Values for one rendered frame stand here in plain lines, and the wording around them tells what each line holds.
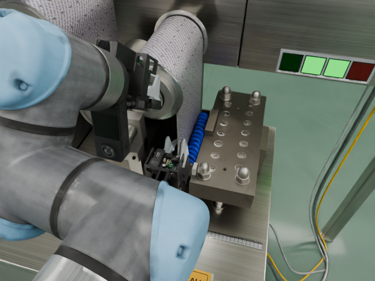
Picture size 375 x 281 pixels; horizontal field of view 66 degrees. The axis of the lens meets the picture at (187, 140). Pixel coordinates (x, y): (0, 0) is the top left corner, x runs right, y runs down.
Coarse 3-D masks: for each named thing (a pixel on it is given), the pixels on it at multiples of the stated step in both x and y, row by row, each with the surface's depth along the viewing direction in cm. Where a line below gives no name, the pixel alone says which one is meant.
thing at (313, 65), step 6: (306, 60) 79; (312, 60) 78; (318, 60) 78; (324, 60) 78; (306, 66) 80; (312, 66) 80; (318, 66) 79; (306, 72) 81; (312, 72) 81; (318, 72) 80
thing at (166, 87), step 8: (152, 80) 56; (160, 80) 55; (160, 88) 57; (168, 88) 56; (168, 96) 58; (168, 104) 59; (144, 112) 62; (152, 112) 62; (160, 112) 61; (168, 112) 60
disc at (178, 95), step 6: (150, 66) 55; (162, 66) 55; (162, 72) 55; (168, 72) 55; (168, 78) 56; (174, 78) 56; (174, 84) 57; (174, 90) 58; (180, 90) 57; (180, 96) 58; (174, 102) 60; (180, 102) 60; (174, 108) 61; (168, 114) 63; (174, 114) 62
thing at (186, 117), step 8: (200, 64) 77; (200, 72) 79; (192, 80) 70; (200, 80) 82; (192, 88) 72; (200, 88) 84; (192, 96) 74; (200, 96) 87; (184, 104) 67; (192, 104) 76; (184, 112) 68; (192, 112) 78; (184, 120) 70; (192, 120) 80; (184, 128) 72; (192, 128) 83; (184, 136) 74
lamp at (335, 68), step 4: (332, 60) 77; (336, 60) 77; (340, 60) 76; (328, 64) 78; (332, 64) 78; (336, 64) 77; (340, 64) 77; (344, 64) 77; (348, 64) 77; (328, 68) 79; (332, 68) 78; (336, 68) 78; (340, 68) 78; (344, 68) 78; (328, 72) 80; (332, 72) 79; (336, 72) 79; (340, 72) 79; (344, 72) 78; (336, 76) 80; (340, 76) 80
